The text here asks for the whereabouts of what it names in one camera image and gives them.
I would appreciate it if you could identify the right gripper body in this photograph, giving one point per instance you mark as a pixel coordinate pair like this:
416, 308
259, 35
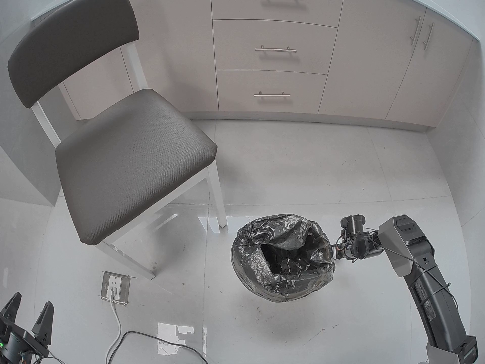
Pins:
344, 251

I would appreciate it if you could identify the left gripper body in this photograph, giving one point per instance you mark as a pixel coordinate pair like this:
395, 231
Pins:
13, 345

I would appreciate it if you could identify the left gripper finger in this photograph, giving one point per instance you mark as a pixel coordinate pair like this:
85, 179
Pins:
11, 315
44, 328

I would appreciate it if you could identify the black plastic bag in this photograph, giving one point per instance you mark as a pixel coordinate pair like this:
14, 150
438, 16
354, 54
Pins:
257, 267

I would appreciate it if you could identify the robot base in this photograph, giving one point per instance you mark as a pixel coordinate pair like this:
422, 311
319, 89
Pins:
441, 356

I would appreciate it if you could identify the grey chair with white legs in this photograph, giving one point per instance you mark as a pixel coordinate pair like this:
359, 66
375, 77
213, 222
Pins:
132, 157

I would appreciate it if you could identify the beige cabinet with drawers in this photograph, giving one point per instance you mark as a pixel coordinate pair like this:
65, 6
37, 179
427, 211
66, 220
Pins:
272, 25

